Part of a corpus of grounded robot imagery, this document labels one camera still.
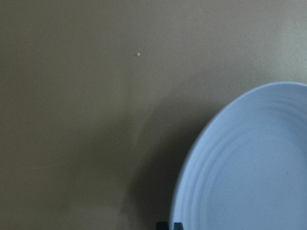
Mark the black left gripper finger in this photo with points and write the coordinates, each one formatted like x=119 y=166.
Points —
x=162 y=225

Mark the blue plate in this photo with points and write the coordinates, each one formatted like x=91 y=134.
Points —
x=247 y=170

